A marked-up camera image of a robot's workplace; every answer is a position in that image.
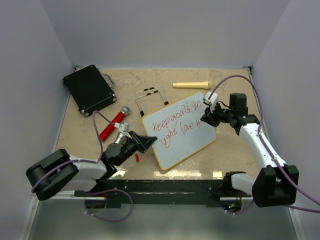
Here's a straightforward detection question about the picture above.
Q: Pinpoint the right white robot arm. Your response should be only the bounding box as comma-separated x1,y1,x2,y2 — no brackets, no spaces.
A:
200,91,299,208

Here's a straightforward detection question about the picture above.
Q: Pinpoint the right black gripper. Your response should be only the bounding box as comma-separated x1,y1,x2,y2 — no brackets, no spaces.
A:
200,101,234,128

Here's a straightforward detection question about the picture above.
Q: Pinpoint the cream toy microphone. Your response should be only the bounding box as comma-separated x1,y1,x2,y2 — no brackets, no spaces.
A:
172,81,213,90

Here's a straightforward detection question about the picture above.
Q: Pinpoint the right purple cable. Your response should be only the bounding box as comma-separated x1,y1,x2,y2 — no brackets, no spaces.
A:
209,74,320,216

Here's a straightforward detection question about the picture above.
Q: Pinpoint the red glitter toy microphone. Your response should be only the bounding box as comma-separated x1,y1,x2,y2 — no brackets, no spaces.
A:
99,106,131,142

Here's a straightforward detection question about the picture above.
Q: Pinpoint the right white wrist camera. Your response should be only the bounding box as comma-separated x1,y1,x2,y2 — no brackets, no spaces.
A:
202,91,219,112

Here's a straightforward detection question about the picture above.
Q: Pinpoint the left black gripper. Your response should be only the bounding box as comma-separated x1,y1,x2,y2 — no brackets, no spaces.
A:
116,130,157,166

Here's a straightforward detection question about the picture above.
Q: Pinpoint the red marker cap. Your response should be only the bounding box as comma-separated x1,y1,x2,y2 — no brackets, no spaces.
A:
135,154,140,163

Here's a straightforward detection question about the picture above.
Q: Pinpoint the black carrying case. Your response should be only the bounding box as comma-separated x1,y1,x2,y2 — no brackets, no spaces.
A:
62,64,117,117

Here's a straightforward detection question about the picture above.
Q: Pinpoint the silver toy microphone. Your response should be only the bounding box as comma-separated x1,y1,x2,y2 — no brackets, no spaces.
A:
114,132,127,145

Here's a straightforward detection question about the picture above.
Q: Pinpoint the yellow framed whiteboard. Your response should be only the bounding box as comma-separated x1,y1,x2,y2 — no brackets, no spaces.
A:
141,91,218,171

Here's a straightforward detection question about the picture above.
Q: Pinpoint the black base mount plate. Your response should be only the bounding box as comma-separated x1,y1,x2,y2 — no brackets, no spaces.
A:
74,179,240,208

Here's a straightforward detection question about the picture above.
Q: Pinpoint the wire whiteboard stand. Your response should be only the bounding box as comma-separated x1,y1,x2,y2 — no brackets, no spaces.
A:
134,85,169,117

